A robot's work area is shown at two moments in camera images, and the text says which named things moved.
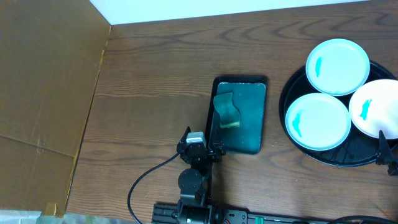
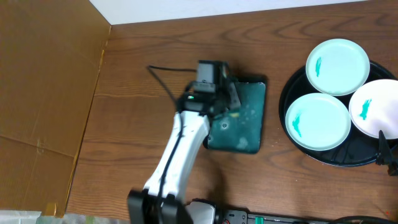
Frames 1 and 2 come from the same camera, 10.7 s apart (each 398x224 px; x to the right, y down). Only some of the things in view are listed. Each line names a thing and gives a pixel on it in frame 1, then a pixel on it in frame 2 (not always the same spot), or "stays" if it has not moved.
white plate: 374,107 stays
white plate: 318,121 stays
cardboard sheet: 50,53 stays
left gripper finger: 215,139 to 234,100
